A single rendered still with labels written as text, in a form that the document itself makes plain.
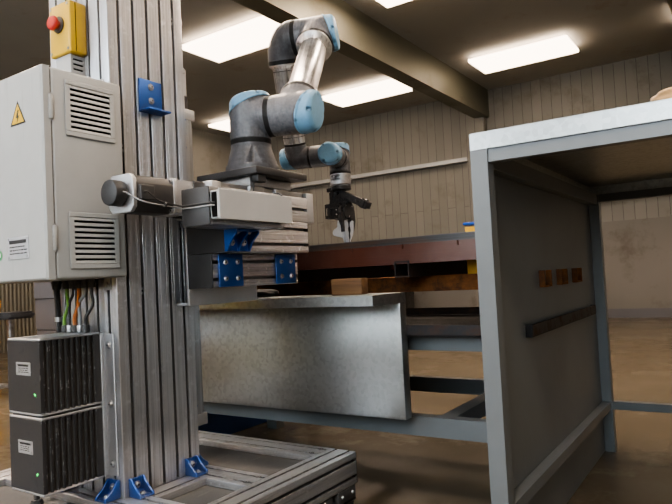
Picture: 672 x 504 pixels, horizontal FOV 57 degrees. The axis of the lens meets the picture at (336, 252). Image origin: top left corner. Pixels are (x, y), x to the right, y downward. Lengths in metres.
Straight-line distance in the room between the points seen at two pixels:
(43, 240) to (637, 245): 8.32
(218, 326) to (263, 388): 0.29
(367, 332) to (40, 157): 1.04
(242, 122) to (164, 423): 0.83
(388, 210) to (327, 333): 8.47
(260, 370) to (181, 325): 0.55
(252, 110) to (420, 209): 8.48
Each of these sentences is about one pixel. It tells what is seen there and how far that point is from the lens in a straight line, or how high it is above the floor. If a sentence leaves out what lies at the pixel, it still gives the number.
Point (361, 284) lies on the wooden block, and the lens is 1.88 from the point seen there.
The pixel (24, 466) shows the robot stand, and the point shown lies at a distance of 1.69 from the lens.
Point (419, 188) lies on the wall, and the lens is 10.21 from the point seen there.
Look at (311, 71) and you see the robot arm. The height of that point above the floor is 1.34.
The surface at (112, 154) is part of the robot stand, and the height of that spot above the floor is 1.06.
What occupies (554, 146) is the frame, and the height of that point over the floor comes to 0.99.
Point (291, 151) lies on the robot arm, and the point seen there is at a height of 1.17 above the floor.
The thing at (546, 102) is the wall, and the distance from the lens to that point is 9.68.
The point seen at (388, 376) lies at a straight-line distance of 1.93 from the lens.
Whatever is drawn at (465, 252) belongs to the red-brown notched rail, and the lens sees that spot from 1.84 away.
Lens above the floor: 0.74
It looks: 2 degrees up
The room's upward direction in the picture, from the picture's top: 3 degrees counter-clockwise
